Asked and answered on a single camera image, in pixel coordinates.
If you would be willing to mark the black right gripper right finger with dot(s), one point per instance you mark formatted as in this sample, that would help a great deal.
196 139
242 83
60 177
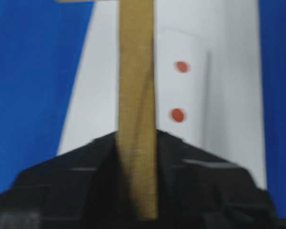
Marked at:
198 190

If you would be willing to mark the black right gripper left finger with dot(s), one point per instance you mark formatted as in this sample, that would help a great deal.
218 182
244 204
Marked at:
78 190

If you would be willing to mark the wooden mallet hammer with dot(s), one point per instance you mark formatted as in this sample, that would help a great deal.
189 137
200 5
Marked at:
136 135

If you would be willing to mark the large white foam board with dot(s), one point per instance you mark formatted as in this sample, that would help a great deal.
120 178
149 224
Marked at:
207 75

